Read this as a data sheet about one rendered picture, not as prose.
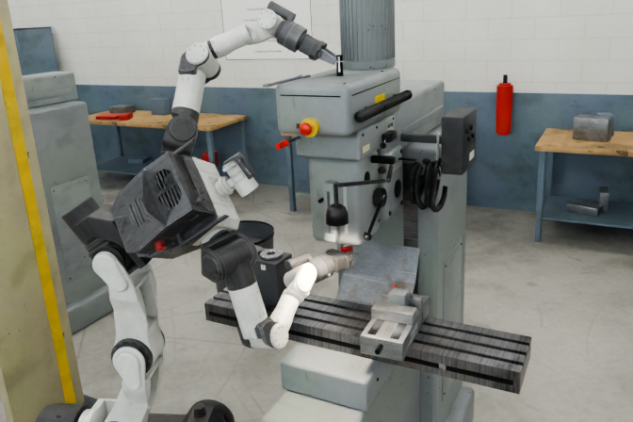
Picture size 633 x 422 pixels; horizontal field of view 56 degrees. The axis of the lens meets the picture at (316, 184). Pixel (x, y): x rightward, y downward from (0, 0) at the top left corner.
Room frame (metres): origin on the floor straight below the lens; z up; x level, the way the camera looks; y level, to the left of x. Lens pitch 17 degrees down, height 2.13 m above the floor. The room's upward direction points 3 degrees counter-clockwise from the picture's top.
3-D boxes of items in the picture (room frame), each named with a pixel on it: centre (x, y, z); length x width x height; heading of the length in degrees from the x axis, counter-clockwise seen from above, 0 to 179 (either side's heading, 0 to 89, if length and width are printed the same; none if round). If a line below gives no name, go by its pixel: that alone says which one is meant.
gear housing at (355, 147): (2.06, -0.12, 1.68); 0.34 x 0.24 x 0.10; 152
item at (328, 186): (1.93, -0.05, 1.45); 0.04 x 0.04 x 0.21; 62
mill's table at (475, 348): (2.01, -0.12, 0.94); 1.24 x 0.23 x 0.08; 62
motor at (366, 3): (2.24, -0.22, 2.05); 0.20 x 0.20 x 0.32
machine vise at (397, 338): (1.90, -0.26, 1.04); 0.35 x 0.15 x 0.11; 155
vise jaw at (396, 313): (1.88, -0.25, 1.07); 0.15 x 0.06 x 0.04; 65
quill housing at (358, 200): (2.03, -0.10, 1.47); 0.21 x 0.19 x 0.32; 62
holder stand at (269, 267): (2.23, 0.24, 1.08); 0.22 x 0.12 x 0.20; 59
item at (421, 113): (2.47, -0.33, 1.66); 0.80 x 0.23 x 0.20; 152
